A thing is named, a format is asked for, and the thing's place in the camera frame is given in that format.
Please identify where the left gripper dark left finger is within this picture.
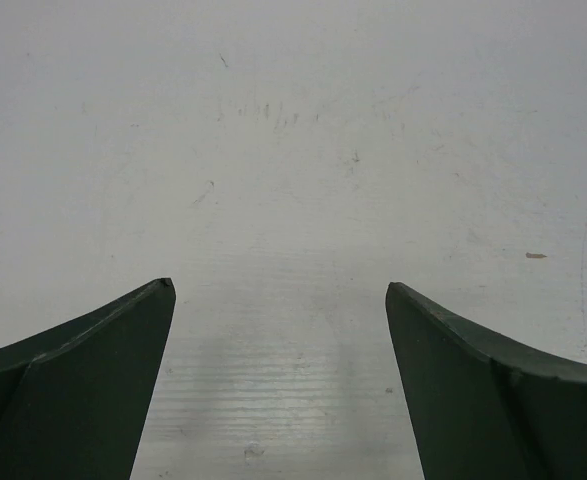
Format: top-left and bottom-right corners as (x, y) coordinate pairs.
(0, 278), (176, 479)

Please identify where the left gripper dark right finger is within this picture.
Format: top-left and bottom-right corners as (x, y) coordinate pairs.
(385, 283), (587, 479)

